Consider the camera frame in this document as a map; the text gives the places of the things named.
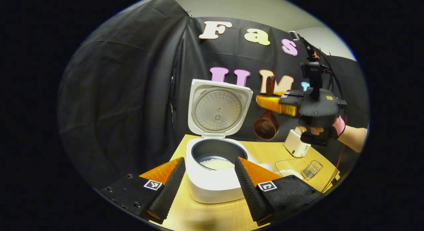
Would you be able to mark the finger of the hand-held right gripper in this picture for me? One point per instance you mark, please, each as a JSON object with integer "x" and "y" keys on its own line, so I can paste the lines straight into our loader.
{"x": 275, "y": 104}

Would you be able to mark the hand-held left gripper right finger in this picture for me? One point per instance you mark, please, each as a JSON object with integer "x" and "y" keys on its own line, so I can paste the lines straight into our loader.
{"x": 250, "y": 188}

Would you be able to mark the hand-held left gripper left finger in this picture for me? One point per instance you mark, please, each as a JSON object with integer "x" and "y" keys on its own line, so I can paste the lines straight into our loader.
{"x": 169, "y": 188}

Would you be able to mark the brown wooden spoon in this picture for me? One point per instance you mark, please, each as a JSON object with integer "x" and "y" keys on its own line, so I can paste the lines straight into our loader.
{"x": 266, "y": 125}

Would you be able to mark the white rice cooker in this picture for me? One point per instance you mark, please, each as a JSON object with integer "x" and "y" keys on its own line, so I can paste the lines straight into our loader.
{"x": 215, "y": 188}

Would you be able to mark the clear plastic rice container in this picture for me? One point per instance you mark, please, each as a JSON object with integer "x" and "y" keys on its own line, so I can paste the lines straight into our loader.
{"x": 288, "y": 164}

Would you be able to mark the toast bread slice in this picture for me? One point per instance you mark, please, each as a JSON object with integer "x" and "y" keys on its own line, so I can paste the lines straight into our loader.
{"x": 299, "y": 129}

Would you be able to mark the white toaster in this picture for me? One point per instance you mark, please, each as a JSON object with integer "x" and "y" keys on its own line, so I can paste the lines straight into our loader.
{"x": 296, "y": 146}

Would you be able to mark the black backdrop cloth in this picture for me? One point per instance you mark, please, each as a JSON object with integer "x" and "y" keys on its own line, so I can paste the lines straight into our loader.
{"x": 126, "y": 91}

